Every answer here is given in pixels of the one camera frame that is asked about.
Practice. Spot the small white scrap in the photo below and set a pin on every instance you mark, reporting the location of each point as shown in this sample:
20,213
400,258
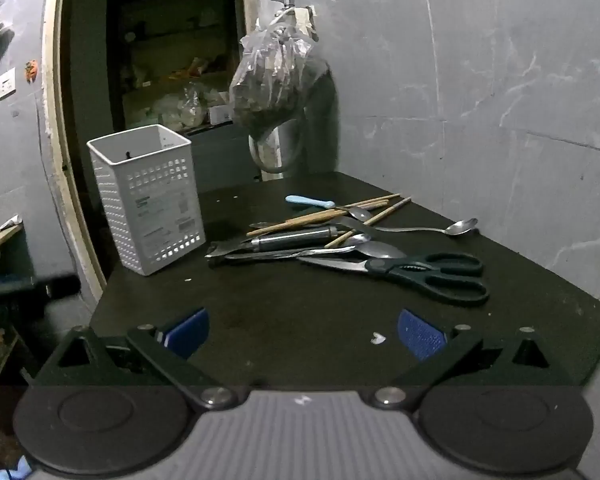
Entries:
378,338

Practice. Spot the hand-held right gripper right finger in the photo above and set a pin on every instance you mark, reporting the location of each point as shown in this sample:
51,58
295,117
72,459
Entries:
421,339

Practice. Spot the clear food bags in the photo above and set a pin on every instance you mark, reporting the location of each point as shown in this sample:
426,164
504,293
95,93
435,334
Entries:
180,105

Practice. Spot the metal wall faucet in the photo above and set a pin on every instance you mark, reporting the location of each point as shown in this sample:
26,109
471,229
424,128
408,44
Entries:
285,2

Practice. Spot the plain wooden chopstick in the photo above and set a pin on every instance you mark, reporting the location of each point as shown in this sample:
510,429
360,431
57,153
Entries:
380,216
375,200
372,205

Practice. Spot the white perforated utensil basket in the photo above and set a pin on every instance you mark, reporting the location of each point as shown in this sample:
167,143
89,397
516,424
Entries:
150,210

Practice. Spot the purple-banded wooden chopstick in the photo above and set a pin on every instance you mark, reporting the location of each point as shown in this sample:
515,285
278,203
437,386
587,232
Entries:
300,221

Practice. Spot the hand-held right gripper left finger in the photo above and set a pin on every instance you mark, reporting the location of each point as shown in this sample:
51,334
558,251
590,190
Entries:
187,331

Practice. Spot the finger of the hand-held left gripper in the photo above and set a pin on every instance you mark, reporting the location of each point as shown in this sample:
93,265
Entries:
55,285

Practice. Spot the large metal spoon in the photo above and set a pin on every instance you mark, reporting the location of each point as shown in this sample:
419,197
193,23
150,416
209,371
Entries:
380,249

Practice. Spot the door frame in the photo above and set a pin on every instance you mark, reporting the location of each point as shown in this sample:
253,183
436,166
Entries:
62,160

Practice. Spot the white wall switch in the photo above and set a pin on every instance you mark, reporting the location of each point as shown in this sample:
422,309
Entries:
0,87

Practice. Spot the grey cabinet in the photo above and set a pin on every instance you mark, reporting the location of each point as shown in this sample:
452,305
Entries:
220,160

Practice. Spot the clear hanging plastic bag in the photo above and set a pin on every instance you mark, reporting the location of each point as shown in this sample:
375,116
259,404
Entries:
275,75

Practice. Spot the dark wooden shelf cabinet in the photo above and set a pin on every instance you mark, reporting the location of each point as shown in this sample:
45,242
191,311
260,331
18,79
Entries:
170,35

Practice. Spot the small orange wall ornament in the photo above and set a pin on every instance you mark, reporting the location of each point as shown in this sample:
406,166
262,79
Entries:
31,71

